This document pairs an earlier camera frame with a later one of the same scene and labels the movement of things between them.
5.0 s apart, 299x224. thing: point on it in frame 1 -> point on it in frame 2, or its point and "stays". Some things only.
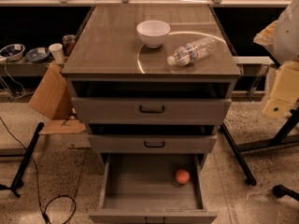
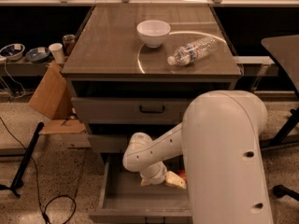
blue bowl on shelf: [37, 54] stays
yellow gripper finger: [265, 36] -> [145, 182]
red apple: [182, 176] stays
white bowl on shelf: [12, 51] stays
